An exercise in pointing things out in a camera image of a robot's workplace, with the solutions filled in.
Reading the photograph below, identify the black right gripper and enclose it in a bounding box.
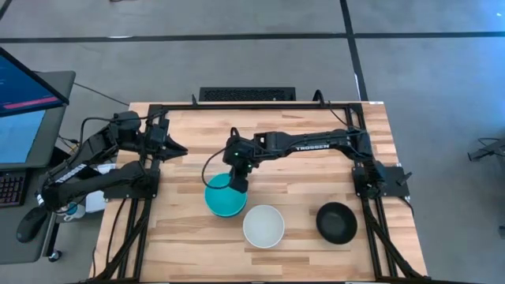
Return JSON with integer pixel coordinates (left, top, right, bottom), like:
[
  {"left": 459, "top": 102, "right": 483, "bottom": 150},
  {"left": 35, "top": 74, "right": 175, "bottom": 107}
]
[{"left": 222, "top": 136, "right": 264, "bottom": 194}]

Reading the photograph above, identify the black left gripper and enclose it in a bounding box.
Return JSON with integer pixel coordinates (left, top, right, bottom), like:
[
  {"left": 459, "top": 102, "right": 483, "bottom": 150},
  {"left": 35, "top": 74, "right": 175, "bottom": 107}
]
[{"left": 145, "top": 118, "right": 189, "bottom": 162}]

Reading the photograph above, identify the mint green bowl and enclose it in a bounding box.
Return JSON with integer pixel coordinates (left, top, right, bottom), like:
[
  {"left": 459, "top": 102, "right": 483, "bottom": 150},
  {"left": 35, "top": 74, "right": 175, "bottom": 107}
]
[{"left": 204, "top": 172, "right": 249, "bottom": 216}]

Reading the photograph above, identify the blue bowl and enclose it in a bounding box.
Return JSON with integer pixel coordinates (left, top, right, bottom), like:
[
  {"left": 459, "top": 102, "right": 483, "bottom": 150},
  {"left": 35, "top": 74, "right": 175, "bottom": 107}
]
[{"left": 206, "top": 196, "right": 249, "bottom": 219}]

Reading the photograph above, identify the white bowl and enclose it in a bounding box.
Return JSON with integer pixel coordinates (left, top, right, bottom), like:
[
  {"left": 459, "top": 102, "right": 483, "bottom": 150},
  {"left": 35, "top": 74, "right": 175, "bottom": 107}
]
[{"left": 242, "top": 204, "right": 286, "bottom": 249}]

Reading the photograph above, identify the black bowl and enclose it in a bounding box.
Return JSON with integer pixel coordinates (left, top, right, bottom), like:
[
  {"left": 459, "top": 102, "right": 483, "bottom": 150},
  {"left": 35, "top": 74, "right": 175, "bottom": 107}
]
[{"left": 315, "top": 201, "right": 358, "bottom": 245}]

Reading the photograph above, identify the white box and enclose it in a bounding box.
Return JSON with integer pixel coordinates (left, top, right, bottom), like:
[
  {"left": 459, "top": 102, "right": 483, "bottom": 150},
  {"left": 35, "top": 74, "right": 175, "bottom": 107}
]
[{"left": 84, "top": 163, "right": 118, "bottom": 215}]

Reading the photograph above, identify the white and blue cup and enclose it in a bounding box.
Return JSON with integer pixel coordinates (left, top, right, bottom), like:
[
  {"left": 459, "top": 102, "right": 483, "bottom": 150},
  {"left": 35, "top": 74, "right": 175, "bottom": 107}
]
[{"left": 63, "top": 202, "right": 87, "bottom": 222}]

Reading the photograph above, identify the grey-framed computer monitor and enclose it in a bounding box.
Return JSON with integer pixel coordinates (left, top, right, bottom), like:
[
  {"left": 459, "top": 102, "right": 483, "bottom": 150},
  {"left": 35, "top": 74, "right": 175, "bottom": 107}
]
[{"left": 0, "top": 70, "right": 77, "bottom": 171}]

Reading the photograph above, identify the black computer mouse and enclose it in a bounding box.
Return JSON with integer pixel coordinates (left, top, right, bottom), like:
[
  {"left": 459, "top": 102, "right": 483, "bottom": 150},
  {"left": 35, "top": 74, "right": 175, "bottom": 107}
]
[{"left": 16, "top": 206, "right": 49, "bottom": 244}]

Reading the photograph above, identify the black keyboard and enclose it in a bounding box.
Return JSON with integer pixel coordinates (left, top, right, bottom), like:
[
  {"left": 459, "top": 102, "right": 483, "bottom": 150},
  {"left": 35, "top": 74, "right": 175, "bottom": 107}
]
[{"left": 0, "top": 169, "right": 29, "bottom": 209}]

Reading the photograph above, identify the grey computer desk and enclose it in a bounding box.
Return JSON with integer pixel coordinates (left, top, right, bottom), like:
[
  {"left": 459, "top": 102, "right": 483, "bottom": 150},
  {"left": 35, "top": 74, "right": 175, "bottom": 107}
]
[{"left": 0, "top": 163, "right": 61, "bottom": 266}]

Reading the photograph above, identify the black floor stand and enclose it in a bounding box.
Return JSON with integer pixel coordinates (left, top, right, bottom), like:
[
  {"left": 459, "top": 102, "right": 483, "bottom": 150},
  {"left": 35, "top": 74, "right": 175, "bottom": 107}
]
[{"left": 466, "top": 136, "right": 505, "bottom": 163}]

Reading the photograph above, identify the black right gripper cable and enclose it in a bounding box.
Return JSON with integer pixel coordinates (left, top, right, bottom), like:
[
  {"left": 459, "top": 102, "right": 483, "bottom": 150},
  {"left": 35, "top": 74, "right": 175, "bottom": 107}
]
[{"left": 201, "top": 126, "right": 241, "bottom": 191}]

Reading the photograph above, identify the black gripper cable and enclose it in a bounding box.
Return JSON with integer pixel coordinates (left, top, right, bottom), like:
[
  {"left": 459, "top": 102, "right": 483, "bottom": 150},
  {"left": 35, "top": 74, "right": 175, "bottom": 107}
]
[
  {"left": 201, "top": 126, "right": 241, "bottom": 191},
  {"left": 78, "top": 115, "right": 122, "bottom": 145}
]

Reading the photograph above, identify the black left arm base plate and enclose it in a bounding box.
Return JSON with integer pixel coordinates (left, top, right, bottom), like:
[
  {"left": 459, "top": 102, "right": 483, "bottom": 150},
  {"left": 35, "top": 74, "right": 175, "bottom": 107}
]
[{"left": 103, "top": 168, "right": 159, "bottom": 200}]

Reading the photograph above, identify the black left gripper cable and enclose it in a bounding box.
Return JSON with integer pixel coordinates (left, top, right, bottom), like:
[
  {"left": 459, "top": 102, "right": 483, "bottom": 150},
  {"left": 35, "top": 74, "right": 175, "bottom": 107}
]
[{"left": 78, "top": 115, "right": 122, "bottom": 145}]

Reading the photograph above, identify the thin black floor cable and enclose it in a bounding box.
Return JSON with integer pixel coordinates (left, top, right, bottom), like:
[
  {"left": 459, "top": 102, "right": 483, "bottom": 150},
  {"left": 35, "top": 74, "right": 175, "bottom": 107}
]
[{"left": 73, "top": 81, "right": 131, "bottom": 107}]

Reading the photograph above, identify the black arm feed cable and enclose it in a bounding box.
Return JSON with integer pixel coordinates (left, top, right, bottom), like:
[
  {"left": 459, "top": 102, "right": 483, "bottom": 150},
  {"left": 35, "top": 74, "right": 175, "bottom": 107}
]
[{"left": 312, "top": 89, "right": 358, "bottom": 131}]

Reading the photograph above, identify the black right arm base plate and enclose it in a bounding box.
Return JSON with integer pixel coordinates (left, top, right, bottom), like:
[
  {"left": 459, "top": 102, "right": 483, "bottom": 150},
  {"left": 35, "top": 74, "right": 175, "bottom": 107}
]
[{"left": 351, "top": 165, "right": 411, "bottom": 199}]

